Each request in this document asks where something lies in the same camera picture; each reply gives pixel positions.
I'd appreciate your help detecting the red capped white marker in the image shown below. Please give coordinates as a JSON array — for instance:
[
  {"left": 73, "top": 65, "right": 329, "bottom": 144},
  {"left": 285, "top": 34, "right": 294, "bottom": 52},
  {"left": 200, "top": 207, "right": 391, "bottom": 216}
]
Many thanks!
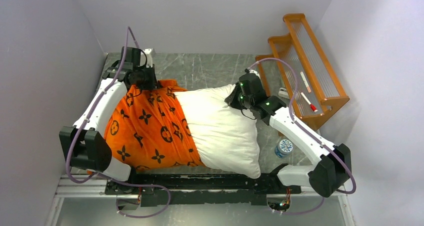
[{"left": 300, "top": 92, "right": 318, "bottom": 113}]

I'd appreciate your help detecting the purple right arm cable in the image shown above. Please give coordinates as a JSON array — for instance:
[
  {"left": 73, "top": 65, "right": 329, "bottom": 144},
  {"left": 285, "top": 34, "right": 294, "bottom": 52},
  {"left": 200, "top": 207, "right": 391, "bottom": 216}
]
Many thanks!
[{"left": 246, "top": 57, "right": 358, "bottom": 195}]

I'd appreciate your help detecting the blue capped plastic bottle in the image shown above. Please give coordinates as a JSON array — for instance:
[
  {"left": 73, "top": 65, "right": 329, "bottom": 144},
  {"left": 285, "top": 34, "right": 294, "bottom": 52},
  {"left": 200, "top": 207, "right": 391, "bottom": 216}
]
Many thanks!
[{"left": 274, "top": 139, "right": 294, "bottom": 158}]

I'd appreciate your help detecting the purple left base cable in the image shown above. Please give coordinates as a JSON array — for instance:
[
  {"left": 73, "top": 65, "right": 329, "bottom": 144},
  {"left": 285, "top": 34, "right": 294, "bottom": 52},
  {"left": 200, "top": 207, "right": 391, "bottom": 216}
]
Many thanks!
[{"left": 96, "top": 173, "right": 172, "bottom": 219}]

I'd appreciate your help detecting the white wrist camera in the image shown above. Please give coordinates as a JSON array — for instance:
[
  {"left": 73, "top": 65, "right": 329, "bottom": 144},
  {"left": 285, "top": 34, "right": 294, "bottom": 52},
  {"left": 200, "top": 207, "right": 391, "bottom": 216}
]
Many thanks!
[
  {"left": 249, "top": 69, "right": 260, "bottom": 77},
  {"left": 141, "top": 48, "right": 156, "bottom": 68}
]

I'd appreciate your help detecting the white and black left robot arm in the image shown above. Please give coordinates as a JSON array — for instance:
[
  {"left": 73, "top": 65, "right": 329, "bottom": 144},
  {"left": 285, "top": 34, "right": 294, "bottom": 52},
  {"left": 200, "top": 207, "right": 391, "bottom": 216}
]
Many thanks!
[{"left": 59, "top": 47, "right": 160, "bottom": 194}]

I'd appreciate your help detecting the small white box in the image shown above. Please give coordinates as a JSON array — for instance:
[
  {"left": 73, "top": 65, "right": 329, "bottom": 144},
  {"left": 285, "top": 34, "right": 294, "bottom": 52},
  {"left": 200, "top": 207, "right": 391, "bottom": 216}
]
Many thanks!
[{"left": 278, "top": 88, "right": 290, "bottom": 99}]

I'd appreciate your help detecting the white pink test strip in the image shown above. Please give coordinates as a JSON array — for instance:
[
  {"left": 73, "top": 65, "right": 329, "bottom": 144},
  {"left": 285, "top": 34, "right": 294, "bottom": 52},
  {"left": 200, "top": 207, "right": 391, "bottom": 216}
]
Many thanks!
[{"left": 300, "top": 71, "right": 312, "bottom": 93}]

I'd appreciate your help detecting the orange wooden shelf rack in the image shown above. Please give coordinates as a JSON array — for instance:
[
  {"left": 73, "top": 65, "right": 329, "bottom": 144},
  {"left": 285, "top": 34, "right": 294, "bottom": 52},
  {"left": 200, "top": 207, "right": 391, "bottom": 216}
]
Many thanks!
[{"left": 256, "top": 14, "right": 350, "bottom": 130}]

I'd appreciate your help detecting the white pillow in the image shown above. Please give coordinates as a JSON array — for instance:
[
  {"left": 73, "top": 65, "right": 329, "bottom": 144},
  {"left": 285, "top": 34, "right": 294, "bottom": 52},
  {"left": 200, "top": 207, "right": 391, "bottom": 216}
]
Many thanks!
[{"left": 175, "top": 84, "right": 261, "bottom": 179}]

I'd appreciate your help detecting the orange patterned pillowcase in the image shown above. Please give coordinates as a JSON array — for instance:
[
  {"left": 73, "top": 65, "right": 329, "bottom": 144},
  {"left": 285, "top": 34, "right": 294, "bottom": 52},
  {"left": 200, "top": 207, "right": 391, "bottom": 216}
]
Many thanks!
[{"left": 104, "top": 80, "right": 202, "bottom": 171}]

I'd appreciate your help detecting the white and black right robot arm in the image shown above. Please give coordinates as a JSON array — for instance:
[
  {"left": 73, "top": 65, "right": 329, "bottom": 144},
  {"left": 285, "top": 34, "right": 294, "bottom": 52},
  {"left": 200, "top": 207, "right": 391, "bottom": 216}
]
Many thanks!
[{"left": 225, "top": 72, "right": 356, "bottom": 197}]

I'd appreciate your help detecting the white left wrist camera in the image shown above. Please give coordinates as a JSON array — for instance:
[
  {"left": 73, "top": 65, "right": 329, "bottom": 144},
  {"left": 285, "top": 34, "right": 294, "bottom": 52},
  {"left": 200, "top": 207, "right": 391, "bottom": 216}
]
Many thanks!
[{"left": 141, "top": 48, "right": 156, "bottom": 68}]

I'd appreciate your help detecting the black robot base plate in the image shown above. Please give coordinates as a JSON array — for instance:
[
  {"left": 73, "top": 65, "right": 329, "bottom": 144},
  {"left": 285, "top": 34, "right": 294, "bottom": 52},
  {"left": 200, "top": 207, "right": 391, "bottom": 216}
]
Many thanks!
[{"left": 104, "top": 173, "right": 301, "bottom": 207}]

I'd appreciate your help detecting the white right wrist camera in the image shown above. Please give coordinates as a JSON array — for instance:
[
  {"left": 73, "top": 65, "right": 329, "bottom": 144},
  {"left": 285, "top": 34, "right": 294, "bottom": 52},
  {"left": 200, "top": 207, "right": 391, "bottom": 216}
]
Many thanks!
[{"left": 249, "top": 69, "right": 260, "bottom": 77}]

